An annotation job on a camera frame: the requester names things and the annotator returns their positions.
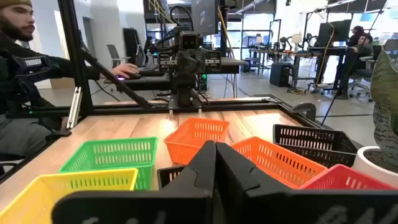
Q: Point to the black aluminium table frame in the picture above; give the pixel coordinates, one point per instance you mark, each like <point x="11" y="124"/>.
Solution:
<point x="74" y="46"/>

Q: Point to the green snake plant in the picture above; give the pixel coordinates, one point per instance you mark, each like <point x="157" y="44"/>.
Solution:
<point x="387" y="93"/>

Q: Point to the grey desk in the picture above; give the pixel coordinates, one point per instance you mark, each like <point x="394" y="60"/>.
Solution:
<point x="227" y="65"/>

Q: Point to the black standing desk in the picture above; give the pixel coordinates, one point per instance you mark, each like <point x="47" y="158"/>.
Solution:
<point x="326" y="49"/>

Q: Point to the dark desk with mouse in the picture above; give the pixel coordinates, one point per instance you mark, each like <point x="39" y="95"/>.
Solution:
<point x="146" y="82"/>

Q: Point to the person's hand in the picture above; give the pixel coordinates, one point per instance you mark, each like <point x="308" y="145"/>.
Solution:
<point x="126" y="70"/>

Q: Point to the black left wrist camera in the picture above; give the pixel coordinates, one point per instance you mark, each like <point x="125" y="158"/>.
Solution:
<point x="190" y="41"/>

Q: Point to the black plastic basket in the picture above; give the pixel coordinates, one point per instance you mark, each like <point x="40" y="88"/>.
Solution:
<point x="166" y="177"/>
<point x="311" y="137"/>

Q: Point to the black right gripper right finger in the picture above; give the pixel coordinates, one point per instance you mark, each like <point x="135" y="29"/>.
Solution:
<point x="295" y="207"/>

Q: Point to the black computer case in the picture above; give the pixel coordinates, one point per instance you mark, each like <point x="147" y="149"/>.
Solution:
<point x="281" y="74"/>

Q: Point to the black table clamp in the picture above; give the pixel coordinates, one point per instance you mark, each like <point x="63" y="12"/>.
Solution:
<point x="304" y="109"/>

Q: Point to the black computer mouse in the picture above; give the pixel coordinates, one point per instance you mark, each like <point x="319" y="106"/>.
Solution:
<point x="133" y="75"/>

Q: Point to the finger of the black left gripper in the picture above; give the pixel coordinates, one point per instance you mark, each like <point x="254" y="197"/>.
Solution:
<point x="185" y="62"/>
<point x="197" y="62"/>

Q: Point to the grey office chair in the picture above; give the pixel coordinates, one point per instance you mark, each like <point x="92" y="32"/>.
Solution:
<point x="362" y="74"/>
<point x="113" y="54"/>

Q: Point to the green plastic basket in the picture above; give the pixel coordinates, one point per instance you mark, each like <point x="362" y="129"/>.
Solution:
<point x="109" y="152"/>

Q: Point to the silver metal bracket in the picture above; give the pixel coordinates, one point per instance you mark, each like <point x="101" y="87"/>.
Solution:
<point x="74" y="107"/>

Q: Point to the black Trossen labelled device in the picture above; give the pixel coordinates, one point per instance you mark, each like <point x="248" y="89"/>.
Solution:
<point x="31" y="63"/>

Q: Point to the red plastic basket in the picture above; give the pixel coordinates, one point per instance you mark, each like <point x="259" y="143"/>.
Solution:
<point x="339" y="179"/>

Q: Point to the orange plastic basket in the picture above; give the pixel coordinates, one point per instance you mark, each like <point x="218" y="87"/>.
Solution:
<point x="192" y="137"/>
<point x="273" y="161"/>

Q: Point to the white desk lamp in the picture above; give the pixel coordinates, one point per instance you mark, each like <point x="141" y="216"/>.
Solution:
<point x="296" y="38"/>

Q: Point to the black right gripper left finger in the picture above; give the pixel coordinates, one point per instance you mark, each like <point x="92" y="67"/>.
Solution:
<point x="140" y="205"/>

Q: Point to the black computer monitor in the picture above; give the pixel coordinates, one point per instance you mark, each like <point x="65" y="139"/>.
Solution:
<point x="334" y="32"/>
<point x="205" y="15"/>

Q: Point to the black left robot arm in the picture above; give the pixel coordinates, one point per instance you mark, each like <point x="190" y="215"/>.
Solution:
<point x="186" y="90"/>

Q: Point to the black office chair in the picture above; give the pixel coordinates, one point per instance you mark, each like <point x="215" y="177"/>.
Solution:
<point x="132" y="45"/>

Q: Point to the person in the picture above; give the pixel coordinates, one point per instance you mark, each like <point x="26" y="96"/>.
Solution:
<point x="357" y="32"/>
<point x="362" y="48"/>
<point x="12" y="28"/>

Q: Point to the white plant pot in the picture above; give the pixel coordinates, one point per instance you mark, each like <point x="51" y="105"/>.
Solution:
<point x="365" y="165"/>

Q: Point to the yellow plastic basket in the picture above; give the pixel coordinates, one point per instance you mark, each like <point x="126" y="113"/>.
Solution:
<point x="31" y="199"/>

